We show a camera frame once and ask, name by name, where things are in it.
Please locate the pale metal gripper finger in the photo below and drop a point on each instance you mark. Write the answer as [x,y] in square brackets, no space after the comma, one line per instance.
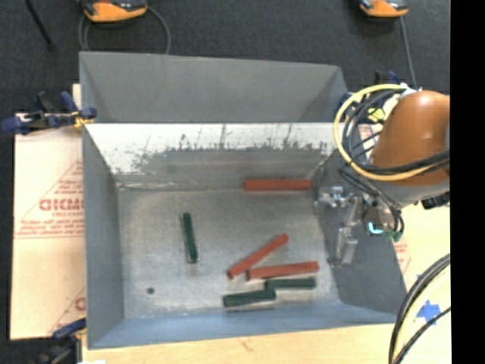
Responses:
[345,249]
[330,200]

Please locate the red-brown flat block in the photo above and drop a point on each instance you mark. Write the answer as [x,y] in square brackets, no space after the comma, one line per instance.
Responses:
[277,185]
[258,256]
[283,270]

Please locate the dark green flat block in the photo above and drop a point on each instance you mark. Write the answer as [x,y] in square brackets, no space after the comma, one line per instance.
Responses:
[291,283]
[189,238]
[249,298]

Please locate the grey metal bin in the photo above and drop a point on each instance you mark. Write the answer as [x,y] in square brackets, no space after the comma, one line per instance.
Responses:
[212,218]

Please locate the black cylinder on white bracket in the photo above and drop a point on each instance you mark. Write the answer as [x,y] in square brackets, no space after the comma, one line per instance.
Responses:
[434,202]

